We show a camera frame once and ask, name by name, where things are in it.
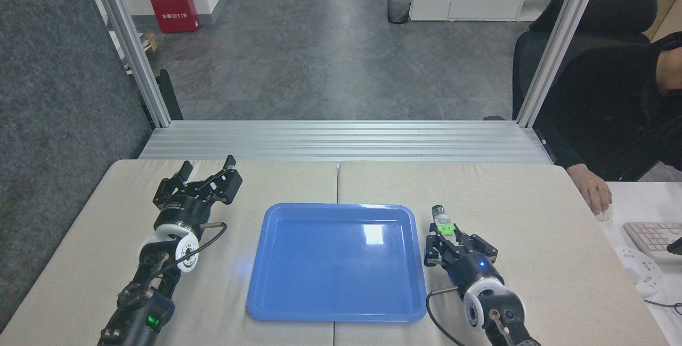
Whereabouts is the silver aluminium rail platform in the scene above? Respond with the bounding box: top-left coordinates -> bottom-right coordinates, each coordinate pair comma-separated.
137,119 -> 554,165

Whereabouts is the person's hand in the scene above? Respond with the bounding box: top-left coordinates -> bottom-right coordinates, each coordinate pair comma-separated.
565,164 -> 614,216

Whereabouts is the person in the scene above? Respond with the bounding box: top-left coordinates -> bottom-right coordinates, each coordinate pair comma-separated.
535,31 -> 682,182

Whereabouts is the white power strip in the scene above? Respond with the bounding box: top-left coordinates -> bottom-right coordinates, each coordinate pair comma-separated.
612,245 -> 664,296

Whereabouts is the white computer keyboard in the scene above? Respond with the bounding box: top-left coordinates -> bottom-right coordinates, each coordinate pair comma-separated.
622,221 -> 682,264

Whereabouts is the thin black desk cable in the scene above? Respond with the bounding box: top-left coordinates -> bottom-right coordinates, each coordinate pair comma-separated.
643,297 -> 682,316

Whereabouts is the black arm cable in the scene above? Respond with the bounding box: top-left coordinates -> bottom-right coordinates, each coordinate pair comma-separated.
426,286 -> 467,346
153,221 -> 229,284

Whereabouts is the black mesh waste bin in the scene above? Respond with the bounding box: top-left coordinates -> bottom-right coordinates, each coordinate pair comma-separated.
386,0 -> 415,25

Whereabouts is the blue plastic tray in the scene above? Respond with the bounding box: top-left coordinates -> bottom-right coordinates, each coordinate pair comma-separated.
246,203 -> 429,323

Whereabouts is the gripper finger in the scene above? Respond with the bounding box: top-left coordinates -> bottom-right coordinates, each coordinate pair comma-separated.
153,161 -> 194,203
186,155 -> 243,204
424,232 -> 458,268
454,232 -> 499,263

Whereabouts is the switch part with green clip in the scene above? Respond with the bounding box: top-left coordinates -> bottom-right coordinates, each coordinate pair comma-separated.
430,204 -> 457,238

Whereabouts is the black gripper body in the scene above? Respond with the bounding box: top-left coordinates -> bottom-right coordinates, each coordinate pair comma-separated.
451,252 -> 505,296
154,192 -> 214,231

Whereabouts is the black office chair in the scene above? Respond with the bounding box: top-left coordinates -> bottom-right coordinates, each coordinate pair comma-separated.
512,0 -> 660,123

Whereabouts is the silver aluminium post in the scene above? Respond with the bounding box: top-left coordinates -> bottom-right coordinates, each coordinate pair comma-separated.
515,0 -> 606,128
79,0 -> 173,128

